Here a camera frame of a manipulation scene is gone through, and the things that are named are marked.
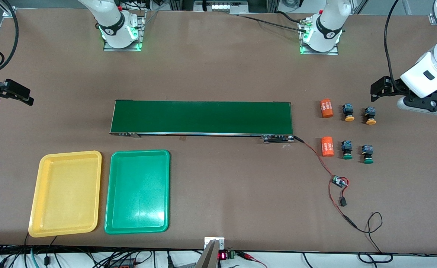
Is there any yellow mushroom push button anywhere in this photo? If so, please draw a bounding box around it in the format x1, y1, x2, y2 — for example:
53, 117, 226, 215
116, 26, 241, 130
342, 103, 355, 122
364, 106, 377, 125

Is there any orange 4680 battery cylinder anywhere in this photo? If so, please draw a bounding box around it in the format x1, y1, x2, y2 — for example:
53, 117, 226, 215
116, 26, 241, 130
321, 98, 334, 118
321, 136, 335, 157

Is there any green mushroom push button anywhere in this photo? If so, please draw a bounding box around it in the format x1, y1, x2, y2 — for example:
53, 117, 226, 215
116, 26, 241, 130
362, 144, 374, 165
341, 140, 353, 160

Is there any yellow plastic tray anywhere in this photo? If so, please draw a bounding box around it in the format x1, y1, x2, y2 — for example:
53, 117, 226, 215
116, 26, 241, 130
28, 150, 103, 238

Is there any green plastic tray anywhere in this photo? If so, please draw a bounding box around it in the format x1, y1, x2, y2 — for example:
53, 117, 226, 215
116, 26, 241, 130
104, 150, 171, 235

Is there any green conveyor belt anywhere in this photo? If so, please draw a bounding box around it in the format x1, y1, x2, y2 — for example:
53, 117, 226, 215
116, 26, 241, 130
109, 99, 295, 144

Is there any silver box with lights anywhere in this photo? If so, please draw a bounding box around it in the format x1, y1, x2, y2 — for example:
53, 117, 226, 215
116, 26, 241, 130
194, 0, 249, 15

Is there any red test lead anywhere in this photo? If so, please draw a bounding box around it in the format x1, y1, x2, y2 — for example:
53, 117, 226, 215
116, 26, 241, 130
237, 251, 268, 268

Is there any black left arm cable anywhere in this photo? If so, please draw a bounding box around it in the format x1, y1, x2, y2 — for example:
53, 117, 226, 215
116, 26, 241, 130
384, 0, 403, 88

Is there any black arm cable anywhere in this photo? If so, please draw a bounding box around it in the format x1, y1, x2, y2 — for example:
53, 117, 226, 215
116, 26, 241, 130
0, 0, 20, 73
384, 0, 403, 88

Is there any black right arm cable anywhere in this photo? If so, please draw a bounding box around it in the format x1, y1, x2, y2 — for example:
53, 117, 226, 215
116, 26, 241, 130
0, 0, 20, 73

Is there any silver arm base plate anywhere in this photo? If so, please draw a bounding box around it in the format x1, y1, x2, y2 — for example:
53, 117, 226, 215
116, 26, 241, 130
103, 11, 146, 52
299, 19, 340, 55

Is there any red and black wire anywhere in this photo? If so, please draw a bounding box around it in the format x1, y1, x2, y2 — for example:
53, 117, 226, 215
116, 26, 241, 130
294, 136, 358, 229

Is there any black table cable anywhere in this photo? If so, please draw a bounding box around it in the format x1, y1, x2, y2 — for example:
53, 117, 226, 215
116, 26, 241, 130
237, 10, 308, 32

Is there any looped black cable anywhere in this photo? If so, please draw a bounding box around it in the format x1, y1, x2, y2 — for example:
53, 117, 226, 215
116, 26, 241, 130
354, 211, 394, 264

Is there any silver camera mount bracket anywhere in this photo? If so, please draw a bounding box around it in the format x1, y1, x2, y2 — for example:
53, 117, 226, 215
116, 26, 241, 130
195, 237, 225, 268

